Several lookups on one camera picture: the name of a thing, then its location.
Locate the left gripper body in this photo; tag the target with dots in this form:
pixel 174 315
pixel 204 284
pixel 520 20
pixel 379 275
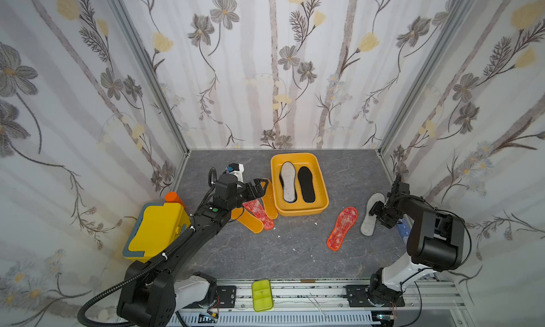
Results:
pixel 240 195

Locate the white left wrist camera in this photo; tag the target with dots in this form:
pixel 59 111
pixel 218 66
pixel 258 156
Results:
pixel 237 170

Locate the yellow lidded lunch box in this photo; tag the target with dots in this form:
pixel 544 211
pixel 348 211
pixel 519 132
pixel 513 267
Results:
pixel 157 226

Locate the red white patterned insole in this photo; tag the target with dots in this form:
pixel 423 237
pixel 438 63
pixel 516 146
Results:
pixel 266 215

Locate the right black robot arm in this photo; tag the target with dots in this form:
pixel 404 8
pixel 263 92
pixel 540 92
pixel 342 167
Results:
pixel 435 243

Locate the orange cylinder bottle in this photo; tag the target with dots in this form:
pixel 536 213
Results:
pixel 173 197

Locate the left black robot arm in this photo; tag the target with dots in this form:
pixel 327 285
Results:
pixel 147 293

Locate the grey felt insole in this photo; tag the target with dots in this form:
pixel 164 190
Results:
pixel 369 222
pixel 287 180

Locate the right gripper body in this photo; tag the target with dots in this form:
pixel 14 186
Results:
pixel 387 208

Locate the yellow plastic storage box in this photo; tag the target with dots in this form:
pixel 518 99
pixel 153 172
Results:
pixel 299 208

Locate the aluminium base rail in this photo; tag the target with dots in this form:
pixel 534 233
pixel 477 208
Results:
pixel 324 302

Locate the blue pill organizer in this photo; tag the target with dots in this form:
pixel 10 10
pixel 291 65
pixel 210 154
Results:
pixel 404 230

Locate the narrow yellow fuzzy insole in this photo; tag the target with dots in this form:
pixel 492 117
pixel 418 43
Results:
pixel 268 202

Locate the wide yellow fuzzy insole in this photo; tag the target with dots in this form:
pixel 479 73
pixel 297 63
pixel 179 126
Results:
pixel 247 219

